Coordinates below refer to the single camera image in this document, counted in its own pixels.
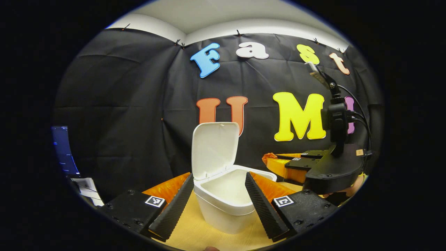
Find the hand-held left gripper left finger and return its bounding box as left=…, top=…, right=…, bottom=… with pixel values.
left=99, top=173, right=194, bottom=243

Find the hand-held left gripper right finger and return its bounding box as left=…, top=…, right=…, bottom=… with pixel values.
left=245, top=172, right=338, bottom=243

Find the white desktop garbage bin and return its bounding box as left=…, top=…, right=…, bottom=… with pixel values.
left=191, top=122, right=277, bottom=235

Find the wooden desktop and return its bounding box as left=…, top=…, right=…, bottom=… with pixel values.
left=141, top=173, right=303, bottom=251

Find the white paper sheet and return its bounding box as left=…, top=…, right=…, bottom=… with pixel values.
left=71, top=177, right=105, bottom=207

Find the black backdrop cloth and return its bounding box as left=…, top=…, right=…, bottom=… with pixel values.
left=52, top=28, right=384, bottom=203

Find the computer monitor screen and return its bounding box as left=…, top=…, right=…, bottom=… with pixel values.
left=52, top=125, right=81, bottom=176

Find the row of black cloth clips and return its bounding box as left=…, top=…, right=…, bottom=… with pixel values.
left=122, top=24, right=347, bottom=54

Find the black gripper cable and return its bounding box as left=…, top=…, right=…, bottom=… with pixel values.
left=336, top=84, right=372, bottom=157

